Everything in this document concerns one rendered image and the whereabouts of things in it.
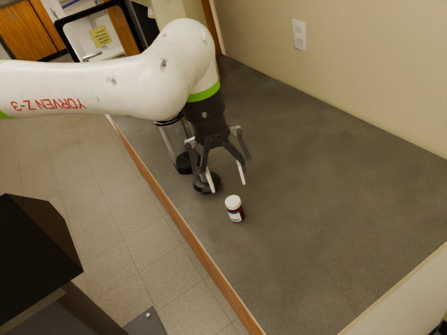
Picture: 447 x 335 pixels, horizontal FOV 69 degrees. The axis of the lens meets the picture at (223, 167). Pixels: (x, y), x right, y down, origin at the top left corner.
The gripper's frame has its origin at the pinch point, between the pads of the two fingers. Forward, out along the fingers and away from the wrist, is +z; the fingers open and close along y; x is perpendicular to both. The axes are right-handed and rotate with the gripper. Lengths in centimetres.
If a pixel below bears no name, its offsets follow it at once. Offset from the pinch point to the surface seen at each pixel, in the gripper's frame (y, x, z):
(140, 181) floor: 77, -140, 111
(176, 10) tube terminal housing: 4, -69, -24
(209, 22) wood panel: -8, -115, -2
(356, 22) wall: -50, -36, -15
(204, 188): 8.2, -11.6, 12.9
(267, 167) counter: -12.7, -16.9, 16.2
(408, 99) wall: -58, -17, 4
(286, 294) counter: -7.0, 25.9, 16.0
